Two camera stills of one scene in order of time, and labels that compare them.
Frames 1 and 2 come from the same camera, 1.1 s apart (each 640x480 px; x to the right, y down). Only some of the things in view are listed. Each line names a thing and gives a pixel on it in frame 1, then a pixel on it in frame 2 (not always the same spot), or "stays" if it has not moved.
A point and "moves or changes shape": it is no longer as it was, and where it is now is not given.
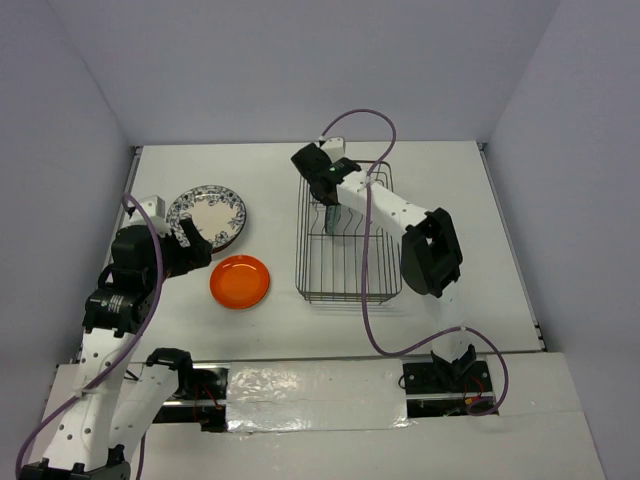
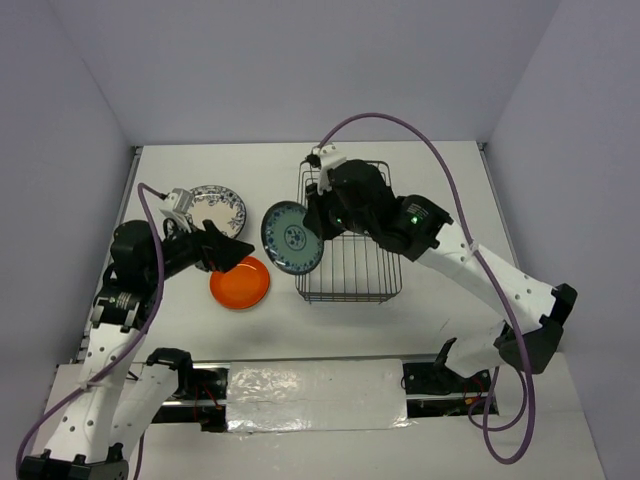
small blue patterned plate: (333, 213) moves or changes shape
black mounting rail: (428, 389) stays
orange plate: (239, 281) stays
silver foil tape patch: (321, 395) stays
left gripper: (199, 249) → (216, 252)
